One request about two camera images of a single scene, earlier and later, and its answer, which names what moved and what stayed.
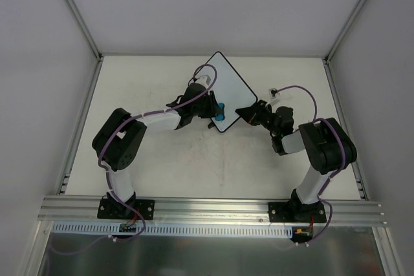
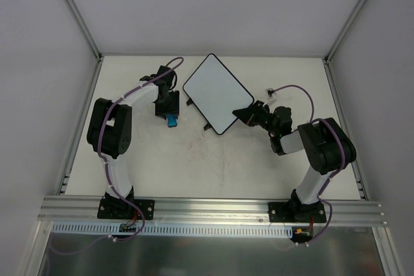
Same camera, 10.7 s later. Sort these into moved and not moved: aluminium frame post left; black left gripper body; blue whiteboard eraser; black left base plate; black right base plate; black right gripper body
Moved: blue whiteboard eraser; black left gripper body
Not moved: black right base plate; black left base plate; black right gripper body; aluminium frame post left
